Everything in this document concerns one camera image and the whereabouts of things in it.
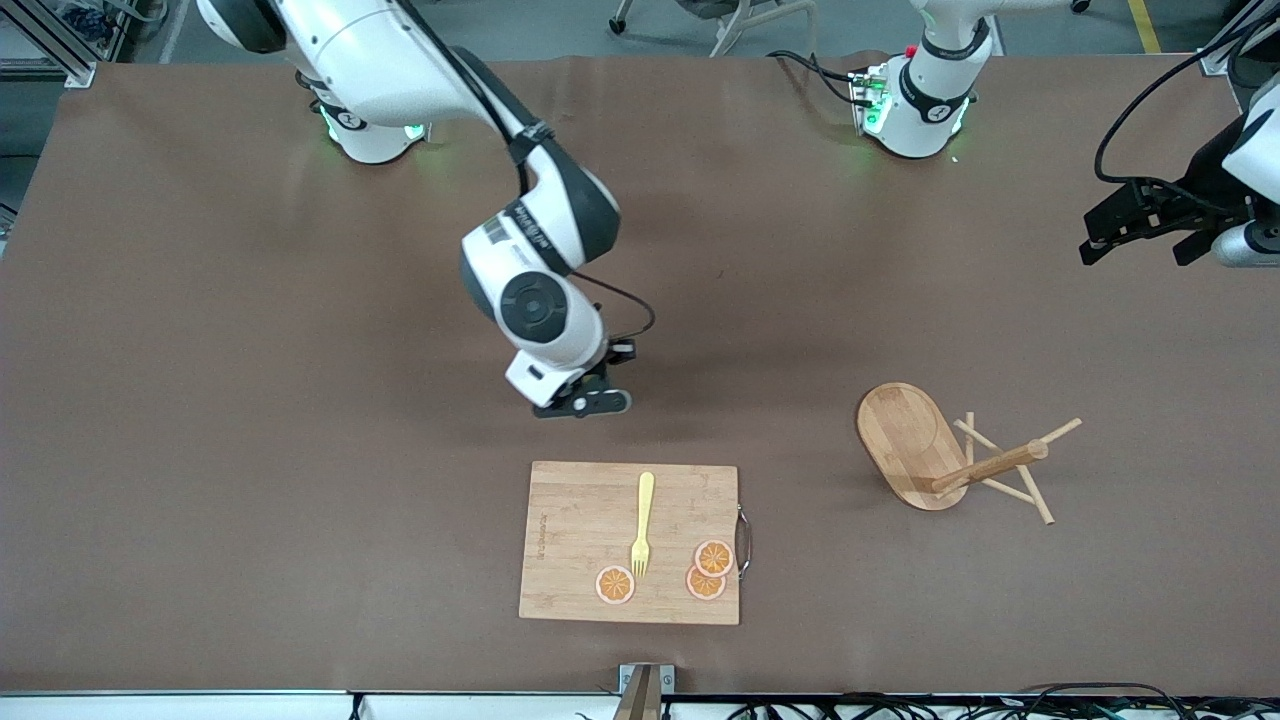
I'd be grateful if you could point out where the wooden cup rack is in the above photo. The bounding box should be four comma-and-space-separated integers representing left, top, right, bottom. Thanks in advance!
856, 381, 1084, 527

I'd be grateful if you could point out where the yellow plastic fork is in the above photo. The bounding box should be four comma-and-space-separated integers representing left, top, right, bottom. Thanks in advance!
630, 472, 656, 579

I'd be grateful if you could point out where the bamboo cutting board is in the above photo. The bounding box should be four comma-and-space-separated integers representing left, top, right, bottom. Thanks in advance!
518, 460, 753, 627

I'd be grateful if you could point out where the brown table mat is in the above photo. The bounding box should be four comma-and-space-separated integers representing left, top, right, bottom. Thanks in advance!
0, 52, 1280, 697

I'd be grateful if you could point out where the grey office chair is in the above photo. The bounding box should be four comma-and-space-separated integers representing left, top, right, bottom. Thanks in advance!
608, 0, 821, 58

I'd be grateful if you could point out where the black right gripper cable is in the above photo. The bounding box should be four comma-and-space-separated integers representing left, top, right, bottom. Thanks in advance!
400, 0, 658, 351

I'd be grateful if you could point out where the aluminium frame profile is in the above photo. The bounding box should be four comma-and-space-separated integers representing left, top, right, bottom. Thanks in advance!
1198, 0, 1280, 78
0, 0, 98, 89

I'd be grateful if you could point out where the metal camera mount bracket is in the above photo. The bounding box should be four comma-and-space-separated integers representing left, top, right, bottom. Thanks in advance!
612, 663, 675, 720

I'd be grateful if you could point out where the black arm base cable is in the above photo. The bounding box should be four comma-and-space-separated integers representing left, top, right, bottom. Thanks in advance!
768, 48, 873, 107

